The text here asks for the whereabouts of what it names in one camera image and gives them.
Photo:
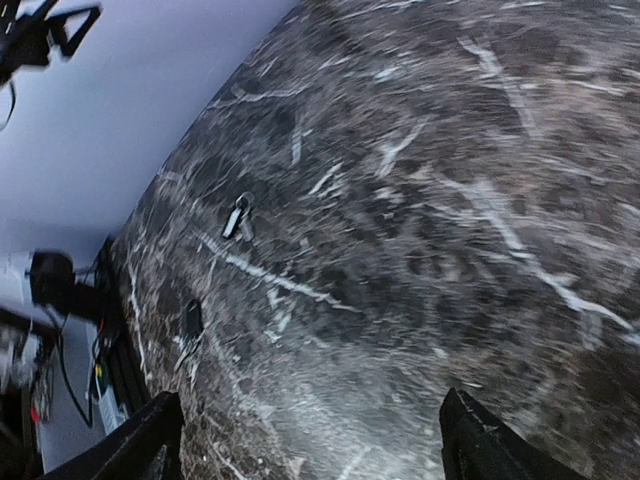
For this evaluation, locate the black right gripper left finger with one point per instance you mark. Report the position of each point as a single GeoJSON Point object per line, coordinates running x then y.
{"type": "Point", "coordinates": [147, 446]}

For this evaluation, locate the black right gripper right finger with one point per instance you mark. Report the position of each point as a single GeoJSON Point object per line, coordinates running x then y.
{"type": "Point", "coordinates": [477, 445]}

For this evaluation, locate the black key tag with ring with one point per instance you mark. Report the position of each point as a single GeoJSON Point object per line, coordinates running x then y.
{"type": "Point", "coordinates": [191, 331]}

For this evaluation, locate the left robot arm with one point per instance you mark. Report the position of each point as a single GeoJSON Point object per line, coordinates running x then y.
{"type": "Point", "coordinates": [45, 279]}

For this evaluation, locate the key bunch with white tag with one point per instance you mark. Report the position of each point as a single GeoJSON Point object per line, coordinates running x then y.
{"type": "Point", "coordinates": [239, 218]}

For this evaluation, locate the white slotted cable duct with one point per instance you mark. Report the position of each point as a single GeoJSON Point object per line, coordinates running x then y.
{"type": "Point", "coordinates": [112, 414]}

